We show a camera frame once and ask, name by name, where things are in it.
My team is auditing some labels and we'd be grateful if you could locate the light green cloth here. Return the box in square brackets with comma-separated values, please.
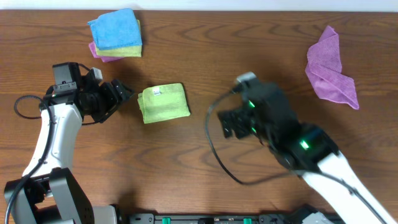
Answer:
[137, 83, 190, 124]

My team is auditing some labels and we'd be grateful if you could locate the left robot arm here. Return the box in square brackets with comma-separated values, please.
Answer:
[4, 62, 134, 223]

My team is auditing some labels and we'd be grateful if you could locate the green folded cloth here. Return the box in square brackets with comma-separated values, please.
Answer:
[96, 20, 142, 57]

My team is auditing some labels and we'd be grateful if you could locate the purple folded cloth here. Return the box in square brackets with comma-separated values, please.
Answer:
[88, 41, 122, 63]

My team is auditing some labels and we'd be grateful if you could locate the blue folded cloth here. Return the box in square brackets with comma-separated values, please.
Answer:
[88, 8, 142, 50]

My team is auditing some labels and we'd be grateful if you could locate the purple crumpled cloth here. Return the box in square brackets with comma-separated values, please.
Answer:
[305, 26, 359, 110]

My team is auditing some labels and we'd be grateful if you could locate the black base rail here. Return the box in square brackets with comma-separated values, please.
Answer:
[126, 213, 344, 224]

